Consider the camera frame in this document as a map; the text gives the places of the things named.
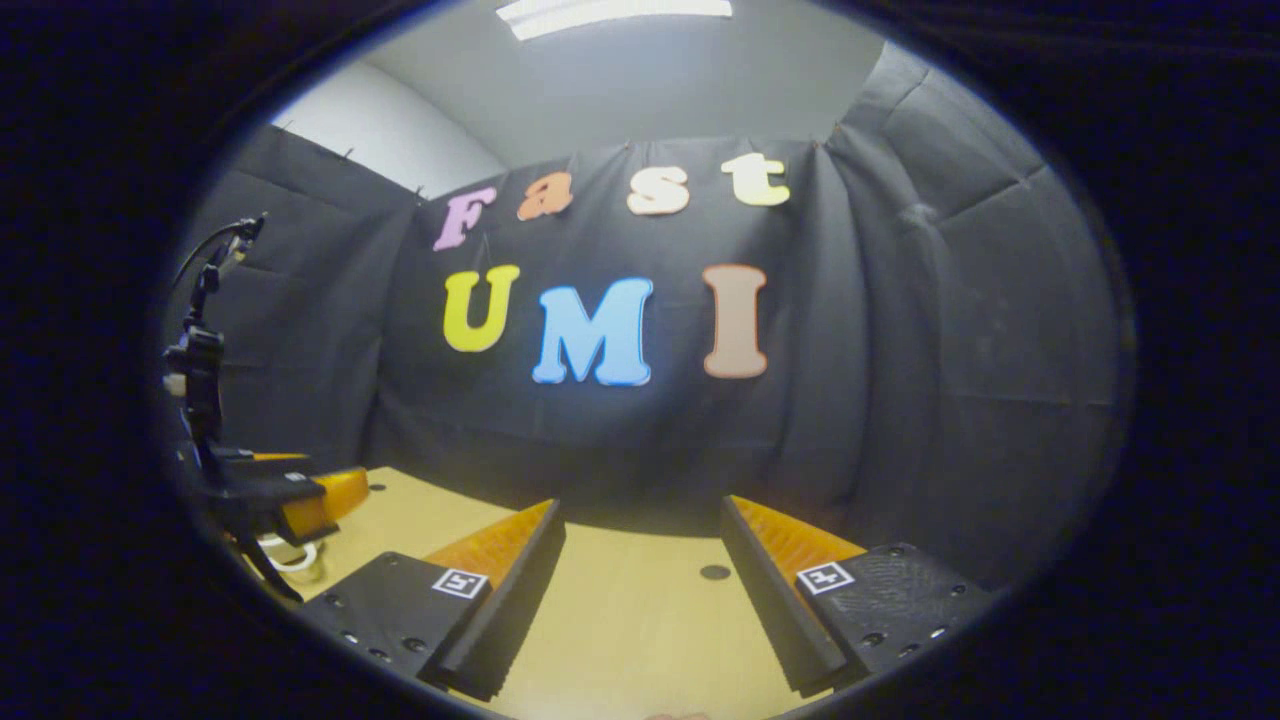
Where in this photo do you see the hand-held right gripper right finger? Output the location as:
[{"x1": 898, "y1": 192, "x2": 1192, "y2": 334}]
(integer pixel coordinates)
[{"x1": 720, "y1": 494, "x2": 996, "y2": 699}]

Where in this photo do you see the black backdrop cloth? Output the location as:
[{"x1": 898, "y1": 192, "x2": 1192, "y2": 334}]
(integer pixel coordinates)
[{"x1": 165, "y1": 40, "x2": 1131, "y2": 591}]

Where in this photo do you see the ceiling light panel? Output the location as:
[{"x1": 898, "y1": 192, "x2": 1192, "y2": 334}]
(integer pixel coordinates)
[{"x1": 497, "y1": 0, "x2": 734, "y2": 41}]

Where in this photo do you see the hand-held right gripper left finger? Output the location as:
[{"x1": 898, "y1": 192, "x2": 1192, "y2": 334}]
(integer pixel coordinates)
[{"x1": 298, "y1": 498, "x2": 567, "y2": 703}]

